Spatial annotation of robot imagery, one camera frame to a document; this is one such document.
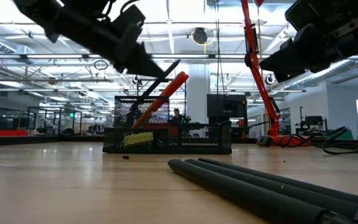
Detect black hanging cable with coil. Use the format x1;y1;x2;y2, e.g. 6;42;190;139
215;0;223;95

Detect black background workstation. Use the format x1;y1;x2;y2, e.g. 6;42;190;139
295;106;329;135

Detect black computer monitor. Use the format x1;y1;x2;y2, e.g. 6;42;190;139
206;94;249;124

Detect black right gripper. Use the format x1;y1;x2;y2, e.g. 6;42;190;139
259;0;358;83

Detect red handled scissors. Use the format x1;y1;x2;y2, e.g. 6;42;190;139
134;70;190;129

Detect red bench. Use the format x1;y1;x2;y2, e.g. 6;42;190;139
0;129;30;138

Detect green box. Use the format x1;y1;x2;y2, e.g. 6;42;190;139
327;129;354;141

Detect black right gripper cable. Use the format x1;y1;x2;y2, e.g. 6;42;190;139
310;126;358;157

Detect red desk lamp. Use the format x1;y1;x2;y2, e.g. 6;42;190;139
240;0;312;147

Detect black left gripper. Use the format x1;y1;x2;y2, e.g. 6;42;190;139
104;4;165;77

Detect black aluminium table frame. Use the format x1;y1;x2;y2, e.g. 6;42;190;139
0;135;358;149

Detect black mesh desk organizer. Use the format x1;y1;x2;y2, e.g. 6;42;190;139
102;95;233;155

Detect large black ceiling cable reel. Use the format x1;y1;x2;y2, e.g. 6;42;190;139
190;27;210;46

